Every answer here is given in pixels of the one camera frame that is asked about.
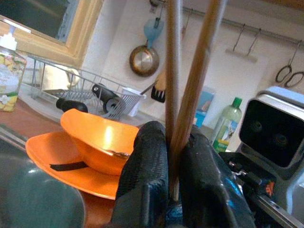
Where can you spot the small hanging frying pan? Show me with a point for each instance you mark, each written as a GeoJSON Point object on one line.
{"type": "Point", "coordinates": [144, 61]}

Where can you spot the white utensil cup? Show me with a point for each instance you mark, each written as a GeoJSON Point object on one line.
{"type": "Point", "coordinates": [133, 99]}

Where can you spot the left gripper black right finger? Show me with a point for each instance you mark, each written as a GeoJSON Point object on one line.
{"type": "Point", "coordinates": [204, 190]}

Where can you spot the orange plate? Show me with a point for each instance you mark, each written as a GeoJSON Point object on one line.
{"type": "Point", "coordinates": [52, 147]}

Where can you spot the orange bowl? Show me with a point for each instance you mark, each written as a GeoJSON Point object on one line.
{"type": "Point", "coordinates": [95, 133]}

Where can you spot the floral soap pump bottle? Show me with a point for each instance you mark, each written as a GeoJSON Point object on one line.
{"type": "Point", "coordinates": [10, 78]}

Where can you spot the black slotted spatula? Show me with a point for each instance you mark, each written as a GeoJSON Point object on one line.
{"type": "Point", "coordinates": [158, 93]}

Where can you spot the light blue hanging tool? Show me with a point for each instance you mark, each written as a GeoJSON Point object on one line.
{"type": "Point", "coordinates": [154, 31]}

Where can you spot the metal wall rail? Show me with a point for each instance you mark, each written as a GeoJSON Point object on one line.
{"type": "Point", "coordinates": [261, 29]}

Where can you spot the teal plate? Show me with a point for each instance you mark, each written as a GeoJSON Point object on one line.
{"type": "Point", "coordinates": [35, 190]}

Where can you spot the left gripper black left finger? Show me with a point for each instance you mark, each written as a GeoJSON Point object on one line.
{"type": "Point", "coordinates": [145, 178]}

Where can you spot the wooden window frame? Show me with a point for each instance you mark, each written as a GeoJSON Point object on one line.
{"type": "Point", "coordinates": [73, 35]}

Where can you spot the cream mug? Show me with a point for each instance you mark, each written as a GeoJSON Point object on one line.
{"type": "Point", "coordinates": [58, 79]}

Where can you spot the stainless steel double sink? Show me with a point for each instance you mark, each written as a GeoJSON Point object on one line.
{"type": "Point", "coordinates": [9, 135]}

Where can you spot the metal wall hook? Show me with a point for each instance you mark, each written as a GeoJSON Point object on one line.
{"type": "Point", "coordinates": [238, 38]}
{"type": "Point", "coordinates": [253, 42]}
{"type": "Point", "coordinates": [294, 54]}

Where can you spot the blue box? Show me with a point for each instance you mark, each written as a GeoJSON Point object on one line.
{"type": "Point", "coordinates": [204, 107]}

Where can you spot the clear green-capped bottle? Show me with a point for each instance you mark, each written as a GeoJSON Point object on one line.
{"type": "Point", "coordinates": [226, 123]}

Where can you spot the hanging scissors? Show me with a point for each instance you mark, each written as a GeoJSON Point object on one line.
{"type": "Point", "coordinates": [289, 77]}

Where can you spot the thin dark utensil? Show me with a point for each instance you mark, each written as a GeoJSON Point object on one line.
{"type": "Point", "coordinates": [148, 88]}

